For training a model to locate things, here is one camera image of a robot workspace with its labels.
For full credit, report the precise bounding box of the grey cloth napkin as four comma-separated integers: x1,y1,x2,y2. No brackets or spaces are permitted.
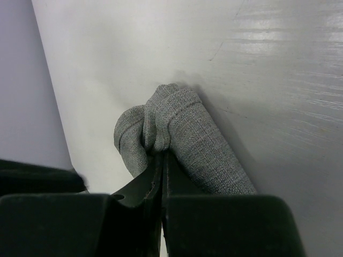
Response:
114,84,257,195

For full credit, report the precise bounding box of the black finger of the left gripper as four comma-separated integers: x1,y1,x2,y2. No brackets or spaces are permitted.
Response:
1,160,86,194

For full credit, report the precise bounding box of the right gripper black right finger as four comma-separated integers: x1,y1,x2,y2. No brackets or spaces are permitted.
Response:
162,152,212,254

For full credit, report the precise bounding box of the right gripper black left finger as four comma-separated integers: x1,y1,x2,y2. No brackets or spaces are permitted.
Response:
113,154,163,256

